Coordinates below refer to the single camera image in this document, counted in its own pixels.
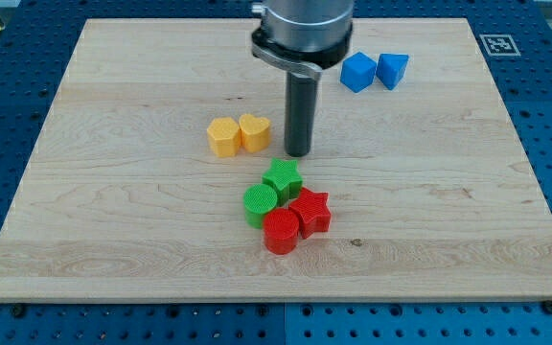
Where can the red cylinder block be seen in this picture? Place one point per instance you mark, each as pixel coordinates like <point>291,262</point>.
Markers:
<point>281,227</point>

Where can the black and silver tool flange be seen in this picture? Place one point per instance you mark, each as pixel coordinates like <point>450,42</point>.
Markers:
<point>306,64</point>

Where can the green cylinder block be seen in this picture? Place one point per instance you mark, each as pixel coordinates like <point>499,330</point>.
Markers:
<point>258,201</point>

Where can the yellow heart block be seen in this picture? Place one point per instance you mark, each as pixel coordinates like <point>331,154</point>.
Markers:
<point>255,132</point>

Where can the red star block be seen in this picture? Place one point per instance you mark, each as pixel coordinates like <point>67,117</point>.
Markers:
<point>313,212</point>

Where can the blue cube block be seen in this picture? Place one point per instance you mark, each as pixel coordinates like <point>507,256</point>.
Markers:
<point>358,72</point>

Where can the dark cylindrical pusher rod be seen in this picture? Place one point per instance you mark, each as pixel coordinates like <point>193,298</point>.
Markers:
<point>301,96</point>

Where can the white fiducial marker tag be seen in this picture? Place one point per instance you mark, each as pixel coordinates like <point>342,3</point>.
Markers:
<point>499,45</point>

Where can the green star block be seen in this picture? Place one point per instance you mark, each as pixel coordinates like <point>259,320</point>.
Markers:
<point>283,177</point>

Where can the yellow hexagon block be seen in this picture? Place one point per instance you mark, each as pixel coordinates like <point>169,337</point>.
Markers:
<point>224,137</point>

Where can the light wooden board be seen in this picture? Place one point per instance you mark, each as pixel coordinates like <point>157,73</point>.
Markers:
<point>432,196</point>

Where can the blue triangular prism block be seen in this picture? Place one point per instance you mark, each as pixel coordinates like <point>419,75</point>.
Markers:
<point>391,69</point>

